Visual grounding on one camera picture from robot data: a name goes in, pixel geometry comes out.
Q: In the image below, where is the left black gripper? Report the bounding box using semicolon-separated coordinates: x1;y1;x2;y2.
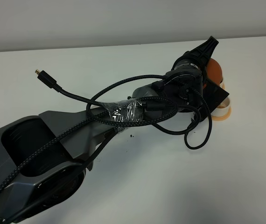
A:
171;36;219;93

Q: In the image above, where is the brown clay teapot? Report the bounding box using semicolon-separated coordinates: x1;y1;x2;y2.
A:
206;58;223;86

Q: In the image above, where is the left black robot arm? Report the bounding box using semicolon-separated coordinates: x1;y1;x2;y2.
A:
0;37;228;224

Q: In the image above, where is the far white teacup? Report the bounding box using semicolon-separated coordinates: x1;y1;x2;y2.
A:
219;78;225;90

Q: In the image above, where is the white teacup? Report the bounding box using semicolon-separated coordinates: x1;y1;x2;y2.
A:
211;97;231;118
219;78;225;90

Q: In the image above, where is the near white teacup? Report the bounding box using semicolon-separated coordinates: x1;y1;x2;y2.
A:
211;97;231;118

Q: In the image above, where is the near orange coaster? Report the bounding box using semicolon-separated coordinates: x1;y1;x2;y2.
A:
211;109;231;121

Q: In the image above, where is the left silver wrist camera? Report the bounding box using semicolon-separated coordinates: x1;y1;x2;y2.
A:
203;78;229;112

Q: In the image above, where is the loose black usb cable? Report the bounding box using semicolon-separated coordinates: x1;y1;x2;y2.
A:
34;68;203;168

